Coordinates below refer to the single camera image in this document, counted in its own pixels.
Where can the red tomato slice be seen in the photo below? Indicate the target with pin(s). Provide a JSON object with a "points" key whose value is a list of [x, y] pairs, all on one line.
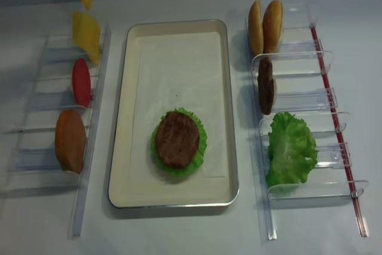
{"points": [[81, 83]]}

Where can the cream metal tray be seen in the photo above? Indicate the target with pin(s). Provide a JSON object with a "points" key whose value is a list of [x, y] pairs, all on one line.
{"points": [[165, 190]]}

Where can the brown bun half left rack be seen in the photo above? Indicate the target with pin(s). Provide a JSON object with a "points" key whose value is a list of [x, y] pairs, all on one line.
{"points": [[70, 141]]}

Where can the brown meat patty in rack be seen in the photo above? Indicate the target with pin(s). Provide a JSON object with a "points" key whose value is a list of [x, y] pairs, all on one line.
{"points": [[266, 85]]}

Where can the tan bun half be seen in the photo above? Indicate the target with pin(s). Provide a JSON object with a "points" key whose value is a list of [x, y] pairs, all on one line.
{"points": [[272, 26], [255, 28]]}

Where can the tan bun half left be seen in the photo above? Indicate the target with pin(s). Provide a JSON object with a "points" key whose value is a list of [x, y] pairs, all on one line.
{"points": [[255, 28]]}

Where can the clear acrylic right rack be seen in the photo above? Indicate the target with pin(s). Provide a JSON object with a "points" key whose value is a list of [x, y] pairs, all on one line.
{"points": [[300, 72]]}

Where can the brown meat patty on tray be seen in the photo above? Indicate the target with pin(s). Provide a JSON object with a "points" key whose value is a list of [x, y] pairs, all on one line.
{"points": [[177, 140]]}

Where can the clear acrylic left rack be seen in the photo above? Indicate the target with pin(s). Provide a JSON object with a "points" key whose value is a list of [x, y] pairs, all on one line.
{"points": [[31, 164]]}

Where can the green lettuce leaf on tray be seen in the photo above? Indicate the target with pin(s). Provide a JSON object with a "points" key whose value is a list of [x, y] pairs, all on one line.
{"points": [[197, 160]]}

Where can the white paper tray liner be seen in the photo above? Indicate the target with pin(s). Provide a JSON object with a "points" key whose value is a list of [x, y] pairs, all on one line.
{"points": [[180, 71]]}

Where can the tan bun half right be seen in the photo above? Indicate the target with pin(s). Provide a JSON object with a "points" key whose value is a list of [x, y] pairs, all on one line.
{"points": [[272, 26]]}

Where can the clear acrylic rack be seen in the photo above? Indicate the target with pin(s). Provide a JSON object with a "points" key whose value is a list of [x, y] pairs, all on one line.
{"points": [[31, 164], [300, 72]]}

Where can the yellow cheese slice in rack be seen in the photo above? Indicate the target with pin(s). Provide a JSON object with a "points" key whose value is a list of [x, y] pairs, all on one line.
{"points": [[86, 34]]}

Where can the green lettuce leaf in rack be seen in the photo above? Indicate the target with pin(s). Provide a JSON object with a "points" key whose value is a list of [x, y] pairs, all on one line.
{"points": [[292, 150]]}

